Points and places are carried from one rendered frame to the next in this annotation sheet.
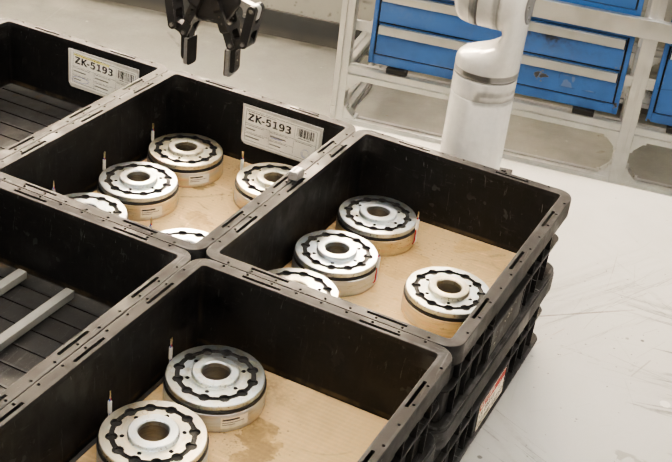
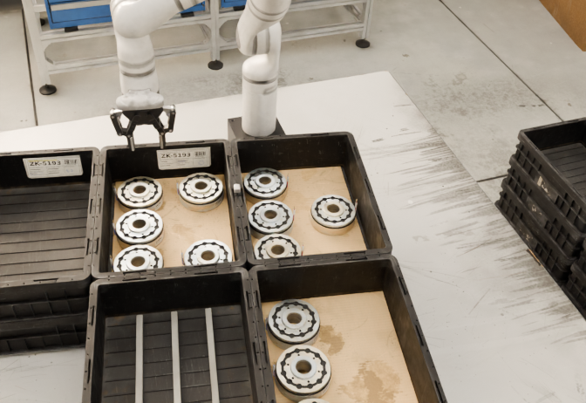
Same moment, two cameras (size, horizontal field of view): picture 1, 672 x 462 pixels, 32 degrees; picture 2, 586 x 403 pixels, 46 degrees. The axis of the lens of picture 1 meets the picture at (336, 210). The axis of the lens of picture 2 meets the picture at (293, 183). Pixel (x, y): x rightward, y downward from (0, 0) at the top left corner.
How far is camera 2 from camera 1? 0.74 m
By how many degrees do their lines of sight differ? 31
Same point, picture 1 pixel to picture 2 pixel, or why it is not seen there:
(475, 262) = (317, 182)
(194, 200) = (166, 218)
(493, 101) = (273, 89)
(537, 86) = not seen: hidden behind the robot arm
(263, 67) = not seen: outside the picture
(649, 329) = (375, 165)
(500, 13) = (270, 47)
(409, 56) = (76, 17)
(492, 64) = (270, 73)
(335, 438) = (356, 315)
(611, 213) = (310, 105)
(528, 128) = not seen: hidden behind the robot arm
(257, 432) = (325, 333)
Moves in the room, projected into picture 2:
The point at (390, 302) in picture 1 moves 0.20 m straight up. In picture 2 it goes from (307, 228) to (313, 161)
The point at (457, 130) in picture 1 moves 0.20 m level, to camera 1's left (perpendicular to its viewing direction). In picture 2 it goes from (256, 110) to (187, 133)
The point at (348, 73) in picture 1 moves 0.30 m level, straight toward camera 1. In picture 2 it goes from (41, 40) to (64, 72)
